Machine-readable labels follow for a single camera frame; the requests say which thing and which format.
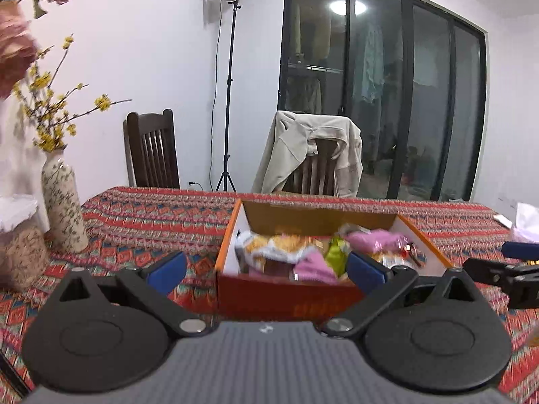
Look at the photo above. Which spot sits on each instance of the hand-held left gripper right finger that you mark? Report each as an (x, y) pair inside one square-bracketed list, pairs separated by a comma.
[(366, 271)]

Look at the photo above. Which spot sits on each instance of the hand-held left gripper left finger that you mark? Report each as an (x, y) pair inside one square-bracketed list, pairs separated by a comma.
[(168, 269)]

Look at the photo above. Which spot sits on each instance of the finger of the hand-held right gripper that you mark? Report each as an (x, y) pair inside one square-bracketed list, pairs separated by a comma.
[(520, 250), (497, 275)]

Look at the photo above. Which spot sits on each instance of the green silver snack packet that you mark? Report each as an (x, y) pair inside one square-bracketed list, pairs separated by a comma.
[(335, 252)]

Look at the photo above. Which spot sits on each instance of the red cardboard box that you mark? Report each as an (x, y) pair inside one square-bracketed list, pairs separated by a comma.
[(269, 298)]

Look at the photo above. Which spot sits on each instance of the white plastic bag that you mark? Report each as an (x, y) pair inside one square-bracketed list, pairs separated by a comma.
[(526, 219)]

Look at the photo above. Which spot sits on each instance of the red snack packet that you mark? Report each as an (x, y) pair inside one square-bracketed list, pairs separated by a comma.
[(410, 256)]

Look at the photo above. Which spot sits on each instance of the red patterned tablecloth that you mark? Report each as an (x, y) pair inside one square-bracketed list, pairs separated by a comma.
[(139, 227)]

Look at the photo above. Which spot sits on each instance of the white yellow snack packet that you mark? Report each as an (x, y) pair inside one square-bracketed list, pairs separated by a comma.
[(282, 245)]

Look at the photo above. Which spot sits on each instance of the dark wooden chair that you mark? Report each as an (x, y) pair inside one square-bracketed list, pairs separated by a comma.
[(151, 151), (311, 172)]

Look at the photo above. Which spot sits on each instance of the floral ceramic vase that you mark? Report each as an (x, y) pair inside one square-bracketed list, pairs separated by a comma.
[(63, 206)]

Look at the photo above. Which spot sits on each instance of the glass jar of seeds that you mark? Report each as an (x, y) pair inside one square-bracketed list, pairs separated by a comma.
[(23, 256)]

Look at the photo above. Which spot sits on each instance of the beige jacket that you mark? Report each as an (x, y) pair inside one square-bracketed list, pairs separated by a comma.
[(290, 143)]

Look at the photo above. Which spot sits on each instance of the yellow flower branches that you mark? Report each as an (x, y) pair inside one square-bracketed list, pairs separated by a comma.
[(102, 102)]

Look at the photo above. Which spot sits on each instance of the black framed glass door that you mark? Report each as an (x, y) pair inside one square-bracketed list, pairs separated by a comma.
[(406, 92)]

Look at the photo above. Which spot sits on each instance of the black studio light stand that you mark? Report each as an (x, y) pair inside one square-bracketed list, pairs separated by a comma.
[(230, 92)]

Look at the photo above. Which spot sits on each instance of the light blue hanging shirt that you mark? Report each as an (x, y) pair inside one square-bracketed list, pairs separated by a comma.
[(370, 67)]

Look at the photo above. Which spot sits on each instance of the pink artificial flowers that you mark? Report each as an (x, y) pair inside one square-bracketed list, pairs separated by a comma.
[(17, 50)]

